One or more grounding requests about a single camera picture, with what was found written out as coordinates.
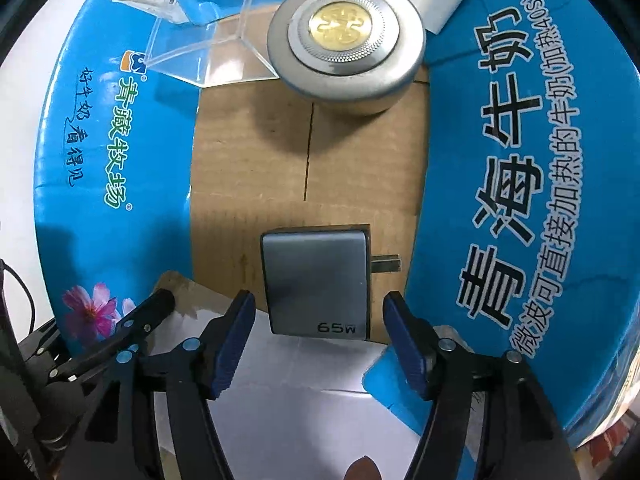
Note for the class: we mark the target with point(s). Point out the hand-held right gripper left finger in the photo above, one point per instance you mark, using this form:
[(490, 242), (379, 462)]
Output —
[(232, 342)]

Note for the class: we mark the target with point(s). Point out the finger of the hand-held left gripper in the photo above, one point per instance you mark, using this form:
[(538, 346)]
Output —
[(145, 312)]

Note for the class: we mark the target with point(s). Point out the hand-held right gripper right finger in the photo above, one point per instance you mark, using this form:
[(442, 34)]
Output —
[(406, 345)]

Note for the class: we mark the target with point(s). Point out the grey charger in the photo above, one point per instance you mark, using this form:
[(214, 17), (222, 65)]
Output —
[(315, 275)]

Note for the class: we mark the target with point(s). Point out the blue cardboard box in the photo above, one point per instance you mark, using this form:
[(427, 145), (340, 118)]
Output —
[(100, 135)]

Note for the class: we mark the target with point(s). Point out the clear plastic box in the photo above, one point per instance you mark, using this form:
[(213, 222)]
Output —
[(200, 57)]

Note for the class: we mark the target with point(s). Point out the silver round tin gold centre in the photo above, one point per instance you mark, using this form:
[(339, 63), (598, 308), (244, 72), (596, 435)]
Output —
[(345, 77)]

